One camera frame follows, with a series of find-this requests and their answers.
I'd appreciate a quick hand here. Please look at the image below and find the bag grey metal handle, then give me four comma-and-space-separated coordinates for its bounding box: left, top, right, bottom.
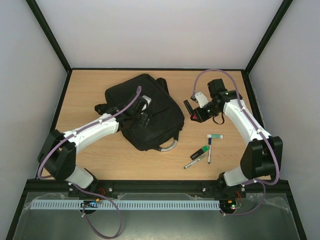
158, 139, 178, 152

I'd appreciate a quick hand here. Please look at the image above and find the grey slotted cable duct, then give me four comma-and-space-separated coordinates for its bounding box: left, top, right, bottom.
30, 199, 221, 211

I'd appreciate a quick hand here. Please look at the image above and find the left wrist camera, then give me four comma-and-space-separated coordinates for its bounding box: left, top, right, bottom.
142, 95, 152, 111

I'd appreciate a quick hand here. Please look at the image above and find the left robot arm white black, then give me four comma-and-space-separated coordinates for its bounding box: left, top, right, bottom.
37, 95, 152, 189

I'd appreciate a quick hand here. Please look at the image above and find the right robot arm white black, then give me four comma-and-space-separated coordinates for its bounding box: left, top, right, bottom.
189, 78, 283, 196

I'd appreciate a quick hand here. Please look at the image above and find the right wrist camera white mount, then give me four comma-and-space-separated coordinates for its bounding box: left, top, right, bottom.
191, 92, 209, 108

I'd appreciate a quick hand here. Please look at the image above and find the green capped marker pen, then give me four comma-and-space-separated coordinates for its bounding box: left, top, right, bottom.
183, 156, 205, 169

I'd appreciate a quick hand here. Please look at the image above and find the pink highlighter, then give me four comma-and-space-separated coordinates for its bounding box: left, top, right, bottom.
183, 100, 198, 122

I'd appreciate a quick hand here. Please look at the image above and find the black student bag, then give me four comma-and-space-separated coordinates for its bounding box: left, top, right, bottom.
94, 73, 185, 152

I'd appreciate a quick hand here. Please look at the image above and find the blue capped marker pen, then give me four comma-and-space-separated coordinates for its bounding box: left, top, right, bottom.
207, 137, 212, 165

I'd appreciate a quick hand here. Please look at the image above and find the green black highlighter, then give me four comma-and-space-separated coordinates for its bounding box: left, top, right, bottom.
190, 145, 209, 160

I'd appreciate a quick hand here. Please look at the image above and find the black aluminium frame rail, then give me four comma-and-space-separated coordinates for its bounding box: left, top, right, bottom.
26, 179, 291, 198

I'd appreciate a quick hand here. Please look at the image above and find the green glue stick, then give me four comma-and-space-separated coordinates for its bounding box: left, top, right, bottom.
207, 134, 224, 139

